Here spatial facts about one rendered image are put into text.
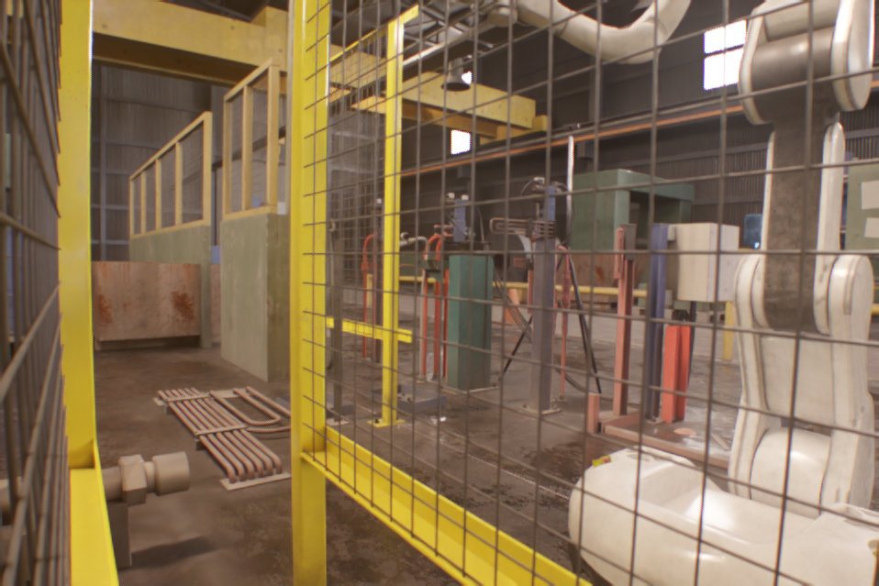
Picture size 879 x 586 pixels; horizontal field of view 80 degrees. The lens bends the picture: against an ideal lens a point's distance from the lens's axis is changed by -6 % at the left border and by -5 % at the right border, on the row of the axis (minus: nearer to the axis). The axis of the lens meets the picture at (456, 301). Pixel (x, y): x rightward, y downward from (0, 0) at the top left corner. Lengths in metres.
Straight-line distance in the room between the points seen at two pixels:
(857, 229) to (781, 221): 6.30
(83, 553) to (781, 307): 1.18
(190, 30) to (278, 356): 11.71
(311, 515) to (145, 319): 3.98
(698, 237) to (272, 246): 2.36
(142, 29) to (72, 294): 13.41
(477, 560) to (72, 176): 0.84
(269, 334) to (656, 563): 2.90
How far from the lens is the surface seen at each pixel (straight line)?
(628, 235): 2.63
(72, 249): 1.06
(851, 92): 1.20
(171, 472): 1.55
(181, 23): 14.61
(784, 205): 1.22
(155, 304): 4.99
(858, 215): 7.52
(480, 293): 3.22
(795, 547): 0.93
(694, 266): 2.86
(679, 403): 2.97
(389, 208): 2.49
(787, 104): 1.23
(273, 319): 3.50
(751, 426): 1.35
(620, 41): 1.42
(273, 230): 3.49
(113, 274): 4.92
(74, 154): 1.07
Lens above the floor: 0.74
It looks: 4 degrees down
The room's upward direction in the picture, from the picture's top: 1 degrees clockwise
